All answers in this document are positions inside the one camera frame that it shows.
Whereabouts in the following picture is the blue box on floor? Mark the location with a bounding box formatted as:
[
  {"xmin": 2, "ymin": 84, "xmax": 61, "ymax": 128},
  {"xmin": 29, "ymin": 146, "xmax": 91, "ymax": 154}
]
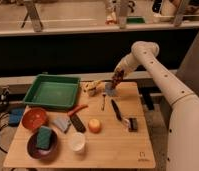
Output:
[{"xmin": 8, "ymin": 108, "xmax": 24, "ymax": 127}]

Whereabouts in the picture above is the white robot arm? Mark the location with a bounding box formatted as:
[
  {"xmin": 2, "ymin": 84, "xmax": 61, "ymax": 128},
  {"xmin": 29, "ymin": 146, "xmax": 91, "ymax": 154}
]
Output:
[{"xmin": 116, "ymin": 41, "xmax": 199, "ymax": 171}]

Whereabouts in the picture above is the red bowl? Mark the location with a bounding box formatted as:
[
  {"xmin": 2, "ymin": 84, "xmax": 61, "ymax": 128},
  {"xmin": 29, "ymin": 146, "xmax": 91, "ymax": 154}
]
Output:
[{"xmin": 22, "ymin": 107, "xmax": 48, "ymax": 131}]

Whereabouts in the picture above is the green sponge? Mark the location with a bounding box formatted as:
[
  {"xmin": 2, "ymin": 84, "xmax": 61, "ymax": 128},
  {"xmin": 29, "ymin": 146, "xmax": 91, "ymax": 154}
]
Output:
[{"xmin": 36, "ymin": 126, "xmax": 52, "ymax": 150}]

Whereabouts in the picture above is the dark red grape bunch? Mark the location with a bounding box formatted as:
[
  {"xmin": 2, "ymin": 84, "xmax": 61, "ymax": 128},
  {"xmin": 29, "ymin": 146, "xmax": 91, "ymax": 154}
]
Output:
[{"xmin": 111, "ymin": 68, "xmax": 124, "ymax": 89}]

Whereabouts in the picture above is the black binder clip brush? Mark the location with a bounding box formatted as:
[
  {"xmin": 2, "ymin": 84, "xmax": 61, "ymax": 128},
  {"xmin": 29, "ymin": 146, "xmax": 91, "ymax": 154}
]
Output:
[{"xmin": 123, "ymin": 118, "xmax": 138, "ymax": 132}]

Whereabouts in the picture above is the black knife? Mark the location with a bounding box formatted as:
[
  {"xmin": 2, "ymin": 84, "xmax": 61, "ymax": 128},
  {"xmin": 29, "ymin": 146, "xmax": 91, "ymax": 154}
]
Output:
[{"xmin": 111, "ymin": 99, "xmax": 122, "ymax": 121}]

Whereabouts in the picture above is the blue grey round object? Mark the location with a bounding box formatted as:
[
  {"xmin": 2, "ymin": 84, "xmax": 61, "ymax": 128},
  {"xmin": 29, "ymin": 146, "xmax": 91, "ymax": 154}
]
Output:
[{"xmin": 105, "ymin": 82, "xmax": 116, "ymax": 97}]

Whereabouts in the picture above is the green plastic tray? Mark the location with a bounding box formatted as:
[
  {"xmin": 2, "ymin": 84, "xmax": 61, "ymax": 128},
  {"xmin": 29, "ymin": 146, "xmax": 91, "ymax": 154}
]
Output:
[{"xmin": 23, "ymin": 74, "xmax": 80, "ymax": 110}]

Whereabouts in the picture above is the grey cloth piece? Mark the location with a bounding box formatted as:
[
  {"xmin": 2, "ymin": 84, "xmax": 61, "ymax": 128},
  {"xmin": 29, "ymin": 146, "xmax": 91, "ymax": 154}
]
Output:
[{"xmin": 52, "ymin": 117, "xmax": 71, "ymax": 133}]

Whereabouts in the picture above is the small dark fork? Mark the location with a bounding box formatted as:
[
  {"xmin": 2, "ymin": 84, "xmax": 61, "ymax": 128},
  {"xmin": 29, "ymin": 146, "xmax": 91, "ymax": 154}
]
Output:
[{"xmin": 101, "ymin": 93, "xmax": 106, "ymax": 111}]

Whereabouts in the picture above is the black remote control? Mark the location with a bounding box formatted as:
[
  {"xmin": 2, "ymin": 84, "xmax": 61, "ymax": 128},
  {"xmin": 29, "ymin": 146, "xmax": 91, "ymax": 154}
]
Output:
[{"xmin": 70, "ymin": 114, "xmax": 86, "ymax": 133}]

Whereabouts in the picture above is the orange carrot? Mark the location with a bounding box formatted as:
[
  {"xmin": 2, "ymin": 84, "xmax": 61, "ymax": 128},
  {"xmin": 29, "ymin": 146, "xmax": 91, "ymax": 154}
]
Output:
[{"xmin": 67, "ymin": 104, "xmax": 88, "ymax": 116}]

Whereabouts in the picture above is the dark purple plate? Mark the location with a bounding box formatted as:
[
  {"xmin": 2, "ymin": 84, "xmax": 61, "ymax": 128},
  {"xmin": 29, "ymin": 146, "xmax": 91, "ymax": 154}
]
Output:
[{"xmin": 27, "ymin": 131, "xmax": 58, "ymax": 159}]

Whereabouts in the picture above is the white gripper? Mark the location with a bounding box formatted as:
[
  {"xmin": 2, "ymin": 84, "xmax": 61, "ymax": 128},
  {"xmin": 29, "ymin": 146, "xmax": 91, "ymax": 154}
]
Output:
[{"xmin": 114, "ymin": 54, "xmax": 139, "ymax": 78}]

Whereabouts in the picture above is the yellow toy item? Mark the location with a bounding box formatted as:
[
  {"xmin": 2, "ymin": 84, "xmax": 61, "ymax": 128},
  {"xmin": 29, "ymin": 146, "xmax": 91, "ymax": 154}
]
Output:
[{"xmin": 84, "ymin": 80, "xmax": 101, "ymax": 97}]

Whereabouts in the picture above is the clear plastic cup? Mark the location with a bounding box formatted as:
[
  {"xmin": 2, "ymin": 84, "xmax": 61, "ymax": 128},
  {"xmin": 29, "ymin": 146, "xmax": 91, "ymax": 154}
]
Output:
[{"xmin": 68, "ymin": 132, "xmax": 86, "ymax": 154}]

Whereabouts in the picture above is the red yellow apple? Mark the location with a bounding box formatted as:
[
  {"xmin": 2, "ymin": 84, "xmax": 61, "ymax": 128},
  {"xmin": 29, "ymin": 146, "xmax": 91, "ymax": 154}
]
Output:
[{"xmin": 88, "ymin": 119, "xmax": 102, "ymax": 133}]

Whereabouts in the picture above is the wooden table board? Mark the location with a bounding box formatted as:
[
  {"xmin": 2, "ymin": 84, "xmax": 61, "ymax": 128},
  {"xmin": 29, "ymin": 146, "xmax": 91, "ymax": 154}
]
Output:
[{"xmin": 3, "ymin": 82, "xmax": 155, "ymax": 169}]

